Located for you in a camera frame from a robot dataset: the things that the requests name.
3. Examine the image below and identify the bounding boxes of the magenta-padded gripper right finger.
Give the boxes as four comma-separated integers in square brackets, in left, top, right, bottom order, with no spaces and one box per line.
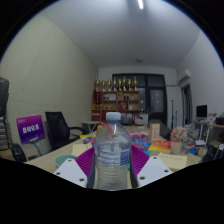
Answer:
[129,144,174,188]

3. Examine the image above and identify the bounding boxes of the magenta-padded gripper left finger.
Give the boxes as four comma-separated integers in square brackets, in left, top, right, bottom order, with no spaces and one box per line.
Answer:
[53,146,98,189]

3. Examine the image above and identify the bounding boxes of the clear plastic water bottle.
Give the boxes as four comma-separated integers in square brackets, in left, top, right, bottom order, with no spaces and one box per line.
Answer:
[93,111,133,192]

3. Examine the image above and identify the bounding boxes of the pink patterned box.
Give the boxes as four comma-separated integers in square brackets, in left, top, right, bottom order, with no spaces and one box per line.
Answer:
[129,131,149,140]

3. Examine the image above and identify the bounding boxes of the orange printed book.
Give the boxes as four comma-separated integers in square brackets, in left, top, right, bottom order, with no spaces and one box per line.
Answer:
[148,140,172,153]

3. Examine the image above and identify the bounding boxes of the small orange upright box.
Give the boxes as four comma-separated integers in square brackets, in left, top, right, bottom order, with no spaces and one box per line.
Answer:
[149,123,161,142]

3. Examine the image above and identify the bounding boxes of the small white side table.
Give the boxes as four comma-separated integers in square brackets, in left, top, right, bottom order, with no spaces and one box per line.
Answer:
[81,120,102,134]

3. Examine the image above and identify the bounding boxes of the black office chair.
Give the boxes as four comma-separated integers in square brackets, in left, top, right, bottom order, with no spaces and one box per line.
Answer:
[44,111,89,151]

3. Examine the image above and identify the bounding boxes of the pink flowers in white pot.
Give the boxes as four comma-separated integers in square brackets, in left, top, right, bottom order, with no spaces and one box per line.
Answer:
[169,125,189,155]

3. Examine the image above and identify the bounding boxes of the black microphone stand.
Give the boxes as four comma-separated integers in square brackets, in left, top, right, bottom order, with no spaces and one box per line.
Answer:
[169,99,177,131]

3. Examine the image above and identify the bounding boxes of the wooden shelf unit with trophies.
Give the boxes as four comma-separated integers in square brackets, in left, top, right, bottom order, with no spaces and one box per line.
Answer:
[91,76,141,123]

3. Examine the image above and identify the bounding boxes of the dark glass double door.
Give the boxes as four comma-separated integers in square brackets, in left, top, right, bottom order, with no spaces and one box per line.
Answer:
[112,73,168,126]

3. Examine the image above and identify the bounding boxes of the purple sign board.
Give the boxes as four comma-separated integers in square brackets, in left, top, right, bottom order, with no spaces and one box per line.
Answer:
[15,114,46,145]

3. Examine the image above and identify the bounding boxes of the black padded chair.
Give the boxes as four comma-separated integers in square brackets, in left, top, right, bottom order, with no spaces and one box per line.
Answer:
[9,142,28,163]

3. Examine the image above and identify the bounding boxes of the black computer monitor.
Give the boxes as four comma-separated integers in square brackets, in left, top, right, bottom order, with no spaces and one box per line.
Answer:
[195,104,208,119]

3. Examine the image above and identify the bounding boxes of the cluttered wooden side desk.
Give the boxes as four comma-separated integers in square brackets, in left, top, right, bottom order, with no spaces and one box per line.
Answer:
[193,119,224,158]

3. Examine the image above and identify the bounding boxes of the silver ribbed suitcase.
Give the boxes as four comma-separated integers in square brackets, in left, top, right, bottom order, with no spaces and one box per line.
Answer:
[0,114,9,151]

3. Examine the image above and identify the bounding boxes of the dark suitcase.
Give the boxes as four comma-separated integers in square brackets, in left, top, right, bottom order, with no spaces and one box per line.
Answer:
[0,77,10,118]

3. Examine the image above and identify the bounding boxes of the white wall air conditioner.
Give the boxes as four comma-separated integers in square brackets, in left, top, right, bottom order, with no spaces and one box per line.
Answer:
[176,68,192,84]

